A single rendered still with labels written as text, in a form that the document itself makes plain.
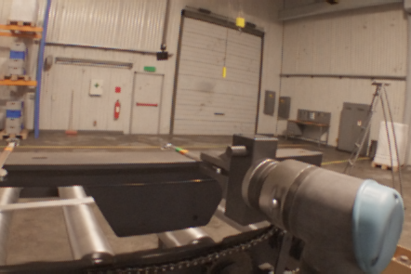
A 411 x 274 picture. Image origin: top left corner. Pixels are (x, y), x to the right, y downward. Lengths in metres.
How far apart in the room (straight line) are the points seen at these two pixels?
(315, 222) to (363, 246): 0.06
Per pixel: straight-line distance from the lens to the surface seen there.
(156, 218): 0.62
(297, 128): 12.21
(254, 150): 0.39
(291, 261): 0.91
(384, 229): 0.28
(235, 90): 11.98
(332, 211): 0.29
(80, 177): 0.56
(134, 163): 0.49
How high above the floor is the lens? 1.28
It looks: 7 degrees down
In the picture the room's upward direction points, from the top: 5 degrees clockwise
